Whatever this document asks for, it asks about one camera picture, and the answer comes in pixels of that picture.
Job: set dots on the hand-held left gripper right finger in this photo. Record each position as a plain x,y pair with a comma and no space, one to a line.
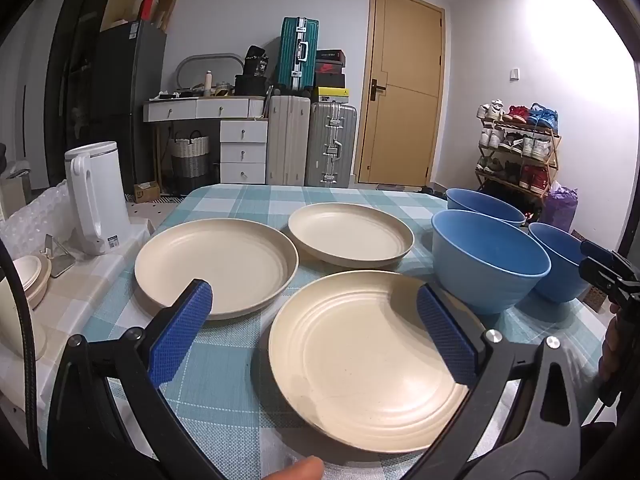
445,335

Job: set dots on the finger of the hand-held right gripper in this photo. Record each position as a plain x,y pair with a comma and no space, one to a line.
607,280
600,252

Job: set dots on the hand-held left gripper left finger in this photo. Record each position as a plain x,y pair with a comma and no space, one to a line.
180,332

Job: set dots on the light blue bowl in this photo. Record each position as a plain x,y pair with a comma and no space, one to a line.
480,280

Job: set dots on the cream plate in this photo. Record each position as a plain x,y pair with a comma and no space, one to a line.
360,375
350,232
220,260

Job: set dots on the person's right hand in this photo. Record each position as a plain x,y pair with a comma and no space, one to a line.
610,352

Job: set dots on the person's left hand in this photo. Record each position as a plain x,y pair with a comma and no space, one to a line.
300,470

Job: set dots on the patterned cardboard box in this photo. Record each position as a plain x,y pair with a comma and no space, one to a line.
596,299

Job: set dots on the purple bag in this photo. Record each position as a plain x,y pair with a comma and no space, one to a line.
560,210

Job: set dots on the beige checked cloth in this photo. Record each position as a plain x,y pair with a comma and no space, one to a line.
100,282

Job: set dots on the wooden shoe rack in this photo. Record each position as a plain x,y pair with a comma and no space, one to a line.
554,155

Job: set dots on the shoe rack with shoes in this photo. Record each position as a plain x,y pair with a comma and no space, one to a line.
520,145

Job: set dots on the metal phone stand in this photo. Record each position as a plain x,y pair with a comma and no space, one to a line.
60,257

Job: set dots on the small cardboard box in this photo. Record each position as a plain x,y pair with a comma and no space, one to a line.
146,192

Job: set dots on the pair of dark shoes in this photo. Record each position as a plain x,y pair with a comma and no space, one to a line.
431,191

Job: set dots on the white electric kettle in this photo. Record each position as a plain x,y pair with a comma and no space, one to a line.
100,200

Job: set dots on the cream lidded bowl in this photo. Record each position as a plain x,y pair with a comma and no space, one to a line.
30,277

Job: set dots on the cream cup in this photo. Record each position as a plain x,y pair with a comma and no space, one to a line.
12,325

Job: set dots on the woven laundry basket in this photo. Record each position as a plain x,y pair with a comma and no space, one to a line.
189,152

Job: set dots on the white bubble wrap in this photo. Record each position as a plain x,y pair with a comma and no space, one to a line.
30,220

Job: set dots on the white dressing table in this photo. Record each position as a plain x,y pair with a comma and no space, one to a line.
240,132

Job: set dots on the wooden door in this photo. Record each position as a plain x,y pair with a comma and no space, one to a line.
405,125

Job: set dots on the beige suitcase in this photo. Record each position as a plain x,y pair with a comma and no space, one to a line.
287,140

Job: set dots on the silver suitcase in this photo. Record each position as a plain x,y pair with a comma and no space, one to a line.
330,145

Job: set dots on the dark grey refrigerator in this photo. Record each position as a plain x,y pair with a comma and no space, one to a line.
130,100

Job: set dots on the white bottle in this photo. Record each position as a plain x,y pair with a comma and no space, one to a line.
208,84

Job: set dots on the black storage box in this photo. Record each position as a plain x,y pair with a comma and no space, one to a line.
250,86

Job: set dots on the yellow and black shoe box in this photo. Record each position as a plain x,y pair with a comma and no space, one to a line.
334,95

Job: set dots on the grey arched mirror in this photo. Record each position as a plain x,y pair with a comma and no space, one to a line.
186,62

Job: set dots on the black cabinet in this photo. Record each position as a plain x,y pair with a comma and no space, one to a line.
70,85

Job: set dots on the black bag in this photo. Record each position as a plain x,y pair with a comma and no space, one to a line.
256,62

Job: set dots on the red shoe box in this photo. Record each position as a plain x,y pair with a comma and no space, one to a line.
330,67

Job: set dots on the teal suitcase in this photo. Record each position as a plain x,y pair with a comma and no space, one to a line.
297,52

